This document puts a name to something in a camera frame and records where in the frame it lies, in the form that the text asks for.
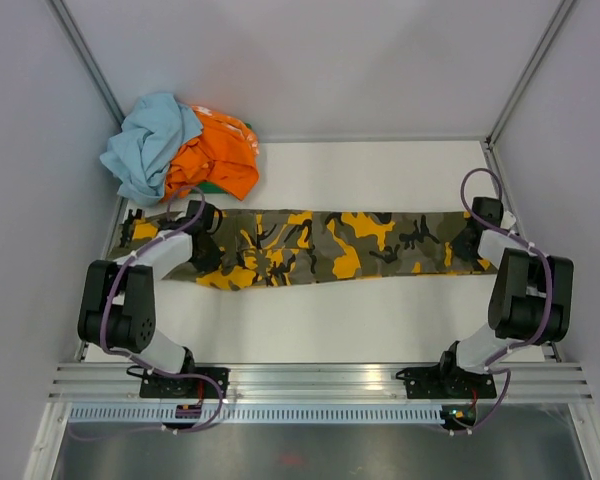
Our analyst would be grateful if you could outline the camouflage cargo trousers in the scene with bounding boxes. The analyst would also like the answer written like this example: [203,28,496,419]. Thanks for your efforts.
[107,208,500,292]

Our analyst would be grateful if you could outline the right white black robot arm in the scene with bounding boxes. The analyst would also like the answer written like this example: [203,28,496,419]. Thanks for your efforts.
[435,197,574,396]

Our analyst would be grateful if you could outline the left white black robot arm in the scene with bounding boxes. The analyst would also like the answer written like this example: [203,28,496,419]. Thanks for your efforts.
[77,200,221,397]

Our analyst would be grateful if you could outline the orange garment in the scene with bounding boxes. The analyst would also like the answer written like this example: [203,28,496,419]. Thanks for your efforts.
[160,105,260,202]

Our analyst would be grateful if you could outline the light blue garment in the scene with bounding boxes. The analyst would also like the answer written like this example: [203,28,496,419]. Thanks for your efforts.
[100,92,203,207]

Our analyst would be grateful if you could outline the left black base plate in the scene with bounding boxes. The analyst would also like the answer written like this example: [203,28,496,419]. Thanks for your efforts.
[126,366,230,399]

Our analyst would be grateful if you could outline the aluminium mounting rail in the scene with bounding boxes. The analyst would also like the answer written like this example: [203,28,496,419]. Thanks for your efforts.
[47,362,593,404]

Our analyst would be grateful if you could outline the white slotted cable duct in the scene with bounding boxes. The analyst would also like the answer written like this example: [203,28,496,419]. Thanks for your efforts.
[69,403,476,426]

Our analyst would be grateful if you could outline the left aluminium frame post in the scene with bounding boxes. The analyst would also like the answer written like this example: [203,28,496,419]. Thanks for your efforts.
[46,0,124,126]

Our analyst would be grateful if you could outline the aluminium frame post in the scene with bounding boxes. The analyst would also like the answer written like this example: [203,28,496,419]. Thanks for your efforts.
[483,0,579,151]
[46,0,124,126]

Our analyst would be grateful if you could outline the right aluminium frame post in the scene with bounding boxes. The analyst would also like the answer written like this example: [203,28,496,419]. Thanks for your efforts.
[483,0,579,151]

